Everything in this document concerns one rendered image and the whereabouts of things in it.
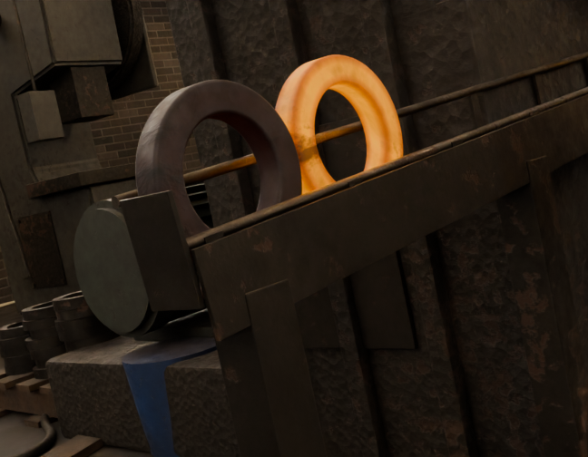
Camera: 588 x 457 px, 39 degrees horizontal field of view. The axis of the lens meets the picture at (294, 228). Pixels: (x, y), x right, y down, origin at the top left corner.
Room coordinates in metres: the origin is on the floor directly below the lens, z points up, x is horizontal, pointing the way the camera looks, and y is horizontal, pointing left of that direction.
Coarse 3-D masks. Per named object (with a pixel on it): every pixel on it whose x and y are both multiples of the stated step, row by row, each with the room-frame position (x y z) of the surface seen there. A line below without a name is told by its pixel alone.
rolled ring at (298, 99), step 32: (320, 64) 0.92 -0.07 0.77; (352, 64) 0.95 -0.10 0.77; (288, 96) 0.89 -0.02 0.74; (320, 96) 0.91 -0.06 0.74; (352, 96) 0.98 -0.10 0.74; (384, 96) 0.99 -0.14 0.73; (288, 128) 0.88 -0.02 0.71; (384, 128) 0.98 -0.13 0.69; (320, 160) 0.89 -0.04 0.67; (384, 160) 0.97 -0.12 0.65
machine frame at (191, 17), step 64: (192, 0) 1.67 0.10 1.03; (256, 0) 1.59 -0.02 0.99; (320, 0) 1.48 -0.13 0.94; (384, 0) 1.37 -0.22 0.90; (448, 0) 1.31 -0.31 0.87; (512, 0) 1.39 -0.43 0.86; (576, 0) 1.56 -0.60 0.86; (192, 64) 1.75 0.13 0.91; (256, 64) 1.62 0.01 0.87; (384, 64) 1.37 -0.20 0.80; (448, 64) 1.32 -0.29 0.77; (512, 64) 1.36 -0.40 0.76; (576, 64) 1.52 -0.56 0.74; (320, 128) 1.51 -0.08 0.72; (448, 128) 1.34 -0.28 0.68; (256, 192) 1.67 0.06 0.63; (576, 192) 1.46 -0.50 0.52; (448, 256) 1.37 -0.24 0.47; (576, 256) 1.43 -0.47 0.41; (320, 320) 1.58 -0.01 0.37; (384, 320) 1.47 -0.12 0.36; (448, 320) 1.37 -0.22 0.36; (512, 320) 1.30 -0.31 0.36; (320, 384) 1.62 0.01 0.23; (384, 384) 1.51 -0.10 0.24; (448, 384) 1.37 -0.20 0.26; (512, 384) 1.32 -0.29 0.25; (384, 448) 1.52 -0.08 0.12; (448, 448) 1.39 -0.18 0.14; (512, 448) 1.34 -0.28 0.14
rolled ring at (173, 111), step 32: (192, 96) 0.78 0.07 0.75; (224, 96) 0.81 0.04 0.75; (256, 96) 0.84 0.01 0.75; (160, 128) 0.75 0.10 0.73; (192, 128) 0.78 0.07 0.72; (256, 128) 0.84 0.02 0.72; (160, 160) 0.74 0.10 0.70; (256, 160) 0.87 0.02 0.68; (288, 160) 0.86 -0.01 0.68; (288, 192) 0.85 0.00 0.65; (192, 224) 0.76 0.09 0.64
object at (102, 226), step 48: (192, 192) 2.35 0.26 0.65; (96, 240) 2.24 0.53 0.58; (96, 288) 2.28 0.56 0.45; (144, 288) 2.12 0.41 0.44; (144, 336) 2.43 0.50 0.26; (192, 336) 2.27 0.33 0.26; (96, 384) 2.27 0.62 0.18; (192, 384) 1.97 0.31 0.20; (96, 432) 2.31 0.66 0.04; (192, 432) 2.00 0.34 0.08
